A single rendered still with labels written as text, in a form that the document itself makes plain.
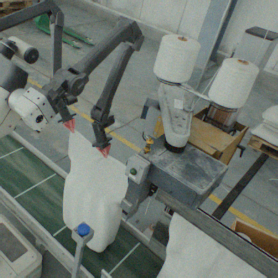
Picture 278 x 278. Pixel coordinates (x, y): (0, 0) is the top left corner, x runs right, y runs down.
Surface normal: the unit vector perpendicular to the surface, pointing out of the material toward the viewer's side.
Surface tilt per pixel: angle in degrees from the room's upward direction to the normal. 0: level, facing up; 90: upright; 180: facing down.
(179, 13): 90
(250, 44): 90
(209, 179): 0
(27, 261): 0
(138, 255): 0
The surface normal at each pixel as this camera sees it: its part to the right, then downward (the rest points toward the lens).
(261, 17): -0.67, 0.38
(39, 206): 0.14, -0.78
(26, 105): -0.21, -0.48
